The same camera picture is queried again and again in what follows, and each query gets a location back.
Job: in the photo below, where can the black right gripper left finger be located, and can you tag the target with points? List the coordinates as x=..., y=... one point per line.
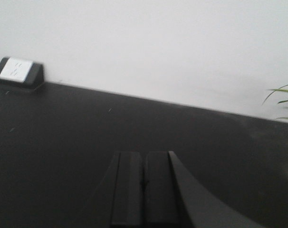
x=118, y=200

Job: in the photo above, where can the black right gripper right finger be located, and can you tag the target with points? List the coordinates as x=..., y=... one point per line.
x=175, y=199

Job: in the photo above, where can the green plant leaves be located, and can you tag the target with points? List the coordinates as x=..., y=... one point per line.
x=283, y=90

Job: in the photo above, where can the black white power outlet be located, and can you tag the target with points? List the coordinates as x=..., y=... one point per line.
x=21, y=74

